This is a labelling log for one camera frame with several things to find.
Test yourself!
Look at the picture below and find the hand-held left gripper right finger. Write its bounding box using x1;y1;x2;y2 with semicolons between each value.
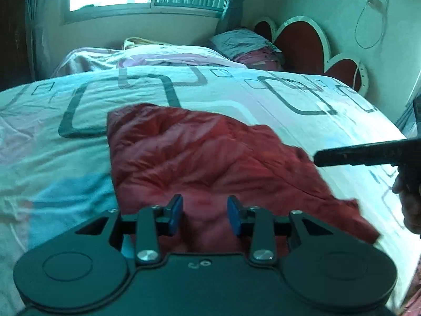
227;195;333;265

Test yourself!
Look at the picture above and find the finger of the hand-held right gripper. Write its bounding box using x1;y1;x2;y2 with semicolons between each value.
313;139;405;168

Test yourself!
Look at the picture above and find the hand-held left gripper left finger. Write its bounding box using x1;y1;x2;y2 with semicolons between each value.
75;194;184;265

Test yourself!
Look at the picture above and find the red puffer jacket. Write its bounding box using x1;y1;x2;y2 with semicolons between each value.
107;103;382;260

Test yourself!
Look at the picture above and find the person's right hand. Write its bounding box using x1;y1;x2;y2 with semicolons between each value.
392;171;421;239

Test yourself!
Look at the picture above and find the heart-shaped red headboard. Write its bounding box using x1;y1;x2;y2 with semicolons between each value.
253;15;368;93

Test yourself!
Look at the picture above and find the pink pillow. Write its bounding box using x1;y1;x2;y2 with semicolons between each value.
233;49;286;72

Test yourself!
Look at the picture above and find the patterned bed sheet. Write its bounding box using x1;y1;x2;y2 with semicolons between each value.
0;66;421;316

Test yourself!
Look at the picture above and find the pink blanket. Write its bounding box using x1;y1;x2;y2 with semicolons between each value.
53;44;247;80

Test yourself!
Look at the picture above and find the grey patterned pillow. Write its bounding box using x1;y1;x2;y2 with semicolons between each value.
209;29;283;61

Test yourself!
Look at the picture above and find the yellow cloth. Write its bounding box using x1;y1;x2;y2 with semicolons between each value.
123;37;172;49

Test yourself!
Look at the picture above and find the teal curtain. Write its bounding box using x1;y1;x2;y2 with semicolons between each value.
217;0;257;35
26;0;71;81

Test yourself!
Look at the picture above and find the dark wooden wardrobe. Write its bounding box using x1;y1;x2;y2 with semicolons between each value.
0;0;35;91

